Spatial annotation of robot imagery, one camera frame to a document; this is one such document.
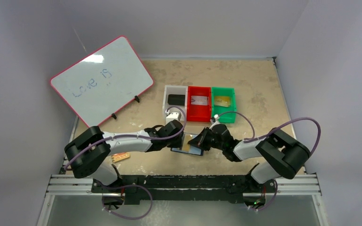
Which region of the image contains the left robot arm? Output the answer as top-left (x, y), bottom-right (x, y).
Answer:
top-left (64, 120), bottom-right (185, 193)

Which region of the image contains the black card in bin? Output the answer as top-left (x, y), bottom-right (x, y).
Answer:
top-left (167, 94), bottom-right (186, 106)

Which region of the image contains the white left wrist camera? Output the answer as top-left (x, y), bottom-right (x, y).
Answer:
top-left (165, 111), bottom-right (181, 123)

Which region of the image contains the silver credit card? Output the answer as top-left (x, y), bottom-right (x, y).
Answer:
top-left (190, 96), bottom-right (208, 106)

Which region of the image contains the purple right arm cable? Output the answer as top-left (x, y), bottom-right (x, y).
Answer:
top-left (214, 111), bottom-right (321, 157)

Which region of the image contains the gold credit card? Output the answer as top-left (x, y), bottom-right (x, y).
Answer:
top-left (214, 96), bottom-right (231, 107)

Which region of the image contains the aluminium frame rail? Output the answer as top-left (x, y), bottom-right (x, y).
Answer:
top-left (37, 174), bottom-right (329, 226)

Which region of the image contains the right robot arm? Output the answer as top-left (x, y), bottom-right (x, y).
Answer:
top-left (188, 124), bottom-right (311, 192)

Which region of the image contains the orange circuit board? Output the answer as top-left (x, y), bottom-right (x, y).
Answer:
top-left (111, 153), bottom-right (130, 163)

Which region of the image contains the blue leather card holder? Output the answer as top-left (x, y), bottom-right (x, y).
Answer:
top-left (170, 133), bottom-right (203, 156)

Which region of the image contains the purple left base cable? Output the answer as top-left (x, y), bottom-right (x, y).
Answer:
top-left (101, 183), bottom-right (154, 220)

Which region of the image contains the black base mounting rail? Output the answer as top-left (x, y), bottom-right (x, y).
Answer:
top-left (91, 175), bottom-right (277, 205)

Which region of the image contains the green plastic bin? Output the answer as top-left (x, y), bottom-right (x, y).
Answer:
top-left (211, 87), bottom-right (237, 123)

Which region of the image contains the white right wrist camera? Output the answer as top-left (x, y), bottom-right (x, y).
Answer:
top-left (209, 114), bottom-right (220, 129)

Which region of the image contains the pink framed whiteboard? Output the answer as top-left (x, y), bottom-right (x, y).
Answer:
top-left (50, 36), bottom-right (154, 127)

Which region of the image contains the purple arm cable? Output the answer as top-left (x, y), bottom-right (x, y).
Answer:
top-left (214, 111), bottom-right (321, 157)
top-left (64, 106), bottom-right (187, 171)

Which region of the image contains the white plastic bin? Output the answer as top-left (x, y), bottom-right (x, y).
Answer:
top-left (162, 85), bottom-right (188, 119)

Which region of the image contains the red plastic bin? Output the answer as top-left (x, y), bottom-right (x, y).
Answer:
top-left (187, 86), bottom-right (212, 122)

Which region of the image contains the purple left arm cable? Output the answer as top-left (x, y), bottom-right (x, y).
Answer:
top-left (64, 106), bottom-right (187, 171)

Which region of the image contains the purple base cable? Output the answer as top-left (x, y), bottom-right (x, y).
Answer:
top-left (247, 179), bottom-right (279, 213)
top-left (101, 183), bottom-right (154, 220)

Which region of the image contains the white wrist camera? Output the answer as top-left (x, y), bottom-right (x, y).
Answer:
top-left (209, 114), bottom-right (220, 129)
top-left (165, 111), bottom-right (181, 123)

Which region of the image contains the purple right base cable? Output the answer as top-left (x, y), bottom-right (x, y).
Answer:
top-left (247, 179), bottom-right (279, 213)

